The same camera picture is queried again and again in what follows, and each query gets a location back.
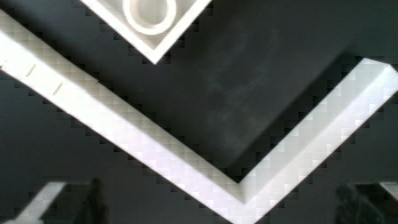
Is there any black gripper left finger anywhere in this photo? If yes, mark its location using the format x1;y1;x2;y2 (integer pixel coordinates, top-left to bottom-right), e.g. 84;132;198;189
10;179;107;224

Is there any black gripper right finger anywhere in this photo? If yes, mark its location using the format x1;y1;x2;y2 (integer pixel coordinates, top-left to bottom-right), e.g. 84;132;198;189
335;182;398;224

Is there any white square tabletop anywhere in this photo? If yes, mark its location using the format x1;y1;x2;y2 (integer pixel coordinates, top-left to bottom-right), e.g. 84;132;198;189
81;0;212;64

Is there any white L-shaped obstacle wall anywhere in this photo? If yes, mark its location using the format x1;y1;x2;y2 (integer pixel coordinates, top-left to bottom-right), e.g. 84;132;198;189
0;10;398;224

